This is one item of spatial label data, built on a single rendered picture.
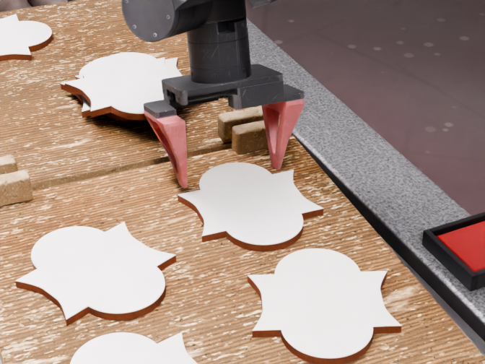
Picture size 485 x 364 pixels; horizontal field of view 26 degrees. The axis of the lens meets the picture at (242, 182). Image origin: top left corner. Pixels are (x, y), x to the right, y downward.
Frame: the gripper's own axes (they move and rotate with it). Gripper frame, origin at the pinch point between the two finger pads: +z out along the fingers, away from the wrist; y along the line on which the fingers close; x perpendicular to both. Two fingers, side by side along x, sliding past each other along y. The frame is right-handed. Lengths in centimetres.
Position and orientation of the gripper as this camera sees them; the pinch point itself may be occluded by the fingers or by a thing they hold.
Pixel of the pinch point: (229, 169)
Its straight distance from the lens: 101.8
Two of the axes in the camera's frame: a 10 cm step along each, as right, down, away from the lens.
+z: 0.8, 9.5, 3.0
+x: -3.6, -2.6, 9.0
